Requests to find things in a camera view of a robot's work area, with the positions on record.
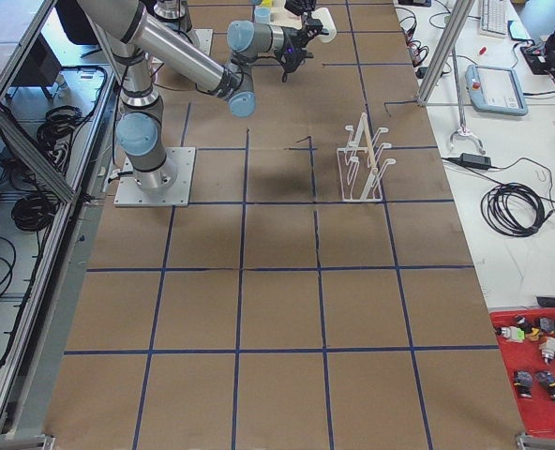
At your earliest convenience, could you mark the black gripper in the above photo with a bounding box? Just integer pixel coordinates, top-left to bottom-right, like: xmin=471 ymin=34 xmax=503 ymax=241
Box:
xmin=284 ymin=0 xmax=316 ymax=17
xmin=277 ymin=21 xmax=326 ymax=73

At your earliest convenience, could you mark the cream white ikea cup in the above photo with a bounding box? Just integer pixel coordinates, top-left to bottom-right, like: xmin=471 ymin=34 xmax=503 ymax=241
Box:
xmin=312 ymin=7 xmax=338 ymax=43

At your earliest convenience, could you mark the light blue ikea cup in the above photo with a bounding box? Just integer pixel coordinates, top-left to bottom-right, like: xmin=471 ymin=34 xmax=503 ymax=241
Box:
xmin=254 ymin=6 xmax=271 ymax=24

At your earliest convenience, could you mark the white cup drying rack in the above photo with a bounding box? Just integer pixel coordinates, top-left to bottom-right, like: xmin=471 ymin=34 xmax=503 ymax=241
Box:
xmin=337 ymin=112 xmax=397 ymax=203

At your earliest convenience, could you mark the cream serving tray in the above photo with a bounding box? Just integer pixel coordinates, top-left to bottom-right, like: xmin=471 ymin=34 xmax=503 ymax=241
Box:
xmin=253 ymin=0 xmax=302 ymax=29

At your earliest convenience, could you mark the reacher grabber tool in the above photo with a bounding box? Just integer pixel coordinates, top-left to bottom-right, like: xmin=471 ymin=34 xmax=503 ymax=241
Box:
xmin=449 ymin=49 xmax=486 ymax=155

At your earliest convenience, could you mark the white keyboard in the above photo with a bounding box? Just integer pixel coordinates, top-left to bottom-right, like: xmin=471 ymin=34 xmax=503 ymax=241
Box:
xmin=478 ymin=0 xmax=507 ymax=38

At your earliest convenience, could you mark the teach pendant tablet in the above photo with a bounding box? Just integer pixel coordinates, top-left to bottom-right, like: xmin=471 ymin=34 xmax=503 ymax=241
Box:
xmin=465 ymin=65 xmax=528 ymax=116

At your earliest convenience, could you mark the black power adapter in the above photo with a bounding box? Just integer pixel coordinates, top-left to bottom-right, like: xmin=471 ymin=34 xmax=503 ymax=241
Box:
xmin=459 ymin=153 xmax=492 ymax=171

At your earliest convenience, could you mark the red parts tray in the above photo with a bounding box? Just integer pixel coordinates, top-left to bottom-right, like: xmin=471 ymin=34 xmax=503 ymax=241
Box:
xmin=490 ymin=308 xmax=555 ymax=438

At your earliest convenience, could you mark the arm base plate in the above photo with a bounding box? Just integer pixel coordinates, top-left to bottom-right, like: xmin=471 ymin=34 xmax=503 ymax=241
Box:
xmin=114 ymin=147 xmax=196 ymax=207
xmin=187 ymin=28 xmax=213 ymax=56

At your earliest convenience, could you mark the aluminium frame post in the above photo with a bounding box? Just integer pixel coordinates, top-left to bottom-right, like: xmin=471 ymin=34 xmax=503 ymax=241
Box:
xmin=416 ymin=0 xmax=474 ymax=106

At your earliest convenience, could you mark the coiled black cable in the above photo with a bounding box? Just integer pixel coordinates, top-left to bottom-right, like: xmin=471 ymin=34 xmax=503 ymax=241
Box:
xmin=481 ymin=182 xmax=555 ymax=236

